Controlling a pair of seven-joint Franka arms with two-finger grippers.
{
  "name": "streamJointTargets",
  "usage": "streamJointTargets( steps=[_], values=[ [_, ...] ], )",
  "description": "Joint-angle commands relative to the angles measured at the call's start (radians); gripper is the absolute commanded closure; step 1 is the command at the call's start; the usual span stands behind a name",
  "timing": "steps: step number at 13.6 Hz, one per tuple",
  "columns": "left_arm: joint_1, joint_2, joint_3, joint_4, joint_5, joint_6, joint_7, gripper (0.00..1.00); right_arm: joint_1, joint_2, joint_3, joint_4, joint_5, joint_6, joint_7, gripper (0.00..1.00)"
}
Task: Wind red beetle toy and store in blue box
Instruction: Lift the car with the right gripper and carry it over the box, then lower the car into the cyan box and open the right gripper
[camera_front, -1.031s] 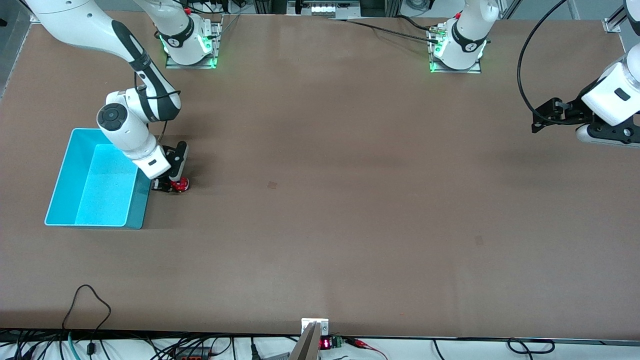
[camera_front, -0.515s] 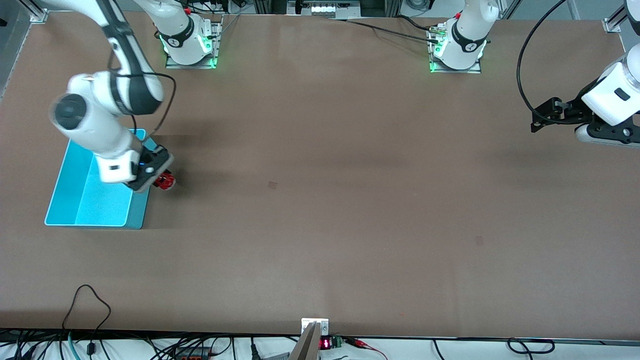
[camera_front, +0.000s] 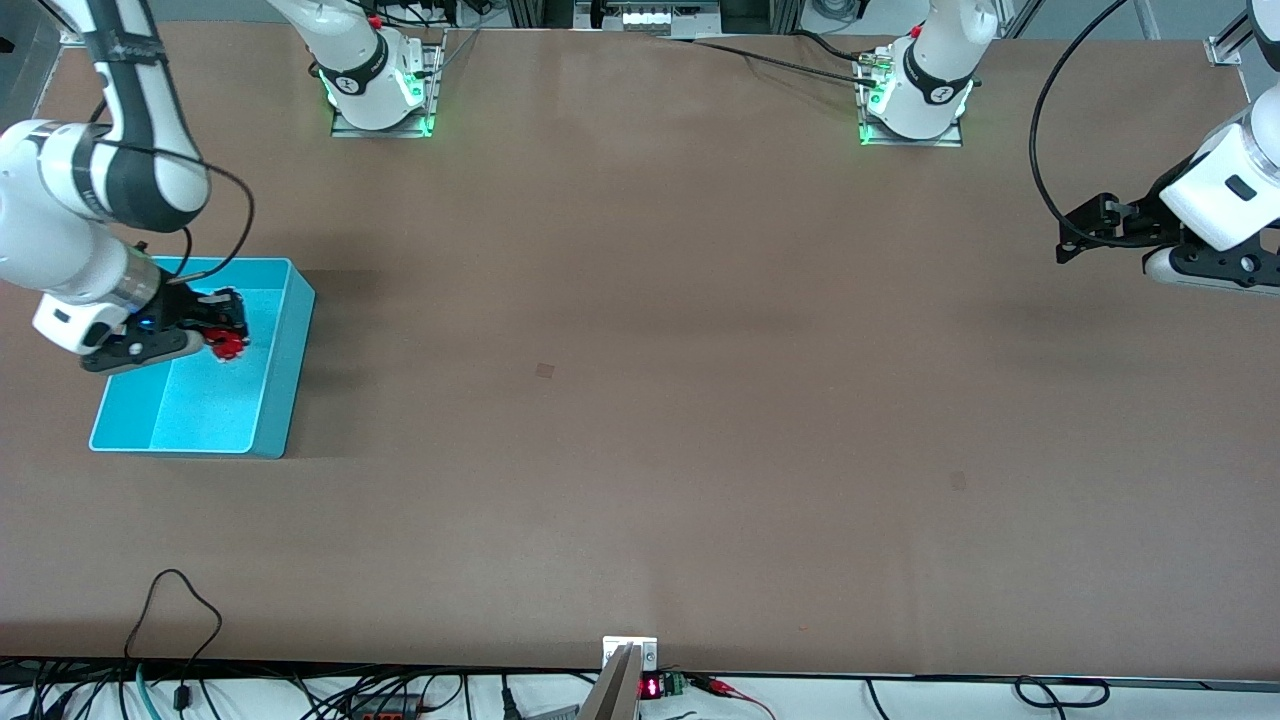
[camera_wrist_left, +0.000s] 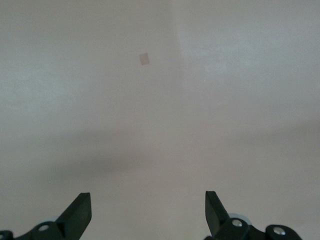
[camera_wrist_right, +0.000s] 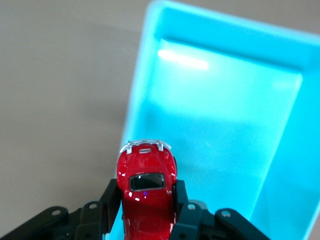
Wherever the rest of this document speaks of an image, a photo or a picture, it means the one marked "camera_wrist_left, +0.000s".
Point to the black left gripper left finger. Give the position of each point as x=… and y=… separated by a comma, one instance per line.
x=65, y=227

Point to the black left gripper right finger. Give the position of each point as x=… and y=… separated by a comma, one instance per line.
x=225, y=230

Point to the brown tape patch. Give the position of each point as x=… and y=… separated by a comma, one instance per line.
x=144, y=59

